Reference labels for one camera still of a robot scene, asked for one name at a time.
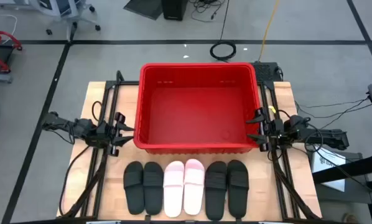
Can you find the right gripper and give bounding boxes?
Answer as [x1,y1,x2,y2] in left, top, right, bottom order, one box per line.
[246,106,286,153]

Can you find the coiled black cable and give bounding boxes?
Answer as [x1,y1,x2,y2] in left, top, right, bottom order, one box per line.
[209,40,238,62]

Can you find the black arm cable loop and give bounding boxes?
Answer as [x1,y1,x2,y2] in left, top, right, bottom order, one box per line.
[91,100,105,124]

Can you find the long black table cable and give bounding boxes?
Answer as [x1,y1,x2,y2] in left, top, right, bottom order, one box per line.
[58,144,92,218]

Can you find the black slide sandal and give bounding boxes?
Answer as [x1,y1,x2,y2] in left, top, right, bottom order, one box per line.
[226,159,250,219]
[123,161,145,215]
[143,161,164,216]
[204,161,228,221]

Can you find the white floor cable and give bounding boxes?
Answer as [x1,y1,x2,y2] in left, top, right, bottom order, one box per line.
[0,14,19,44]

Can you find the tangled black floor cables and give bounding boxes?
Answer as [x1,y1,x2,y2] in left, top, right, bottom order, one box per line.
[188,0,228,23]

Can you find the black right aluminium frame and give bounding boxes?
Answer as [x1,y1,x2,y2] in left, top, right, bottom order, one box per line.
[257,79,322,220]

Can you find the black vented power box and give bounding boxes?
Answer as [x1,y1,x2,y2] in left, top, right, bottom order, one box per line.
[253,61,283,83]

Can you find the black computer tower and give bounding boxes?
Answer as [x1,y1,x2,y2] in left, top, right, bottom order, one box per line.
[160,0,189,22]

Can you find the grey office chair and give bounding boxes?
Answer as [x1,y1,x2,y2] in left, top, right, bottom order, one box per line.
[29,0,101,41]

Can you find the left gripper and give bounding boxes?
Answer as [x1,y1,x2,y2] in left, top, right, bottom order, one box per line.
[91,111,136,157]

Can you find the black left aluminium frame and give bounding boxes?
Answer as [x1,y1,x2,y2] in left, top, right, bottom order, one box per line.
[57,70,140,218]

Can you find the white paper sign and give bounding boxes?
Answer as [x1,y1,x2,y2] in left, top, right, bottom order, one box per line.
[311,146,347,192]

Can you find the long yellow floor cable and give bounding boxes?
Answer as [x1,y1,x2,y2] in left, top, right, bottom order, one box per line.
[258,0,281,62]

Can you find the black beam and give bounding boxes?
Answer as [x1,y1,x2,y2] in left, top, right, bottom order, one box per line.
[312,152,372,184]

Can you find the black aluminium frame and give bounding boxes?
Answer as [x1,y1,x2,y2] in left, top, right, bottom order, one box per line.
[257,79,322,220]
[57,70,140,218]

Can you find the red plastic bin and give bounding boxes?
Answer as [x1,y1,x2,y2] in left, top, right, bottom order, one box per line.
[133,62,262,156]

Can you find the dark grey floor mat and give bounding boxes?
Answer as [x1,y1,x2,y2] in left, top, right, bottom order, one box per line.
[123,0,164,21]

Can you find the pink slide sandal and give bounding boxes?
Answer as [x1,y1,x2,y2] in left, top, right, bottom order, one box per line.
[183,159,205,216]
[163,161,185,218]

